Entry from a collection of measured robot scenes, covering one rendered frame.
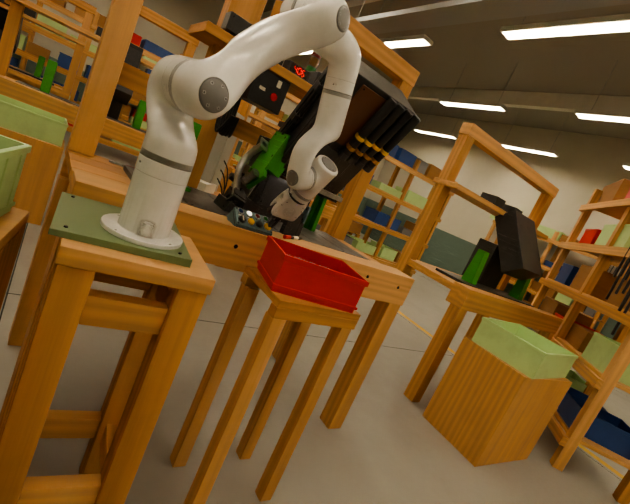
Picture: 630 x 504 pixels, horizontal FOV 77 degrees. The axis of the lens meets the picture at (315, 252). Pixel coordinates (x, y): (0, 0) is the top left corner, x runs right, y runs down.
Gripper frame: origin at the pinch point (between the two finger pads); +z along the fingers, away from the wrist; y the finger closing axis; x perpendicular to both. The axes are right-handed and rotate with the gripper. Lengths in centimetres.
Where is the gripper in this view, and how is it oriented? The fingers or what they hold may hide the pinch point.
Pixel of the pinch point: (272, 221)
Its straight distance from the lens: 143.9
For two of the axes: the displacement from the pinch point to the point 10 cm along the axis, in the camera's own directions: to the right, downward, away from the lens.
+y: 7.6, 2.2, 6.1
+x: -1.9, -8.2, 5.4
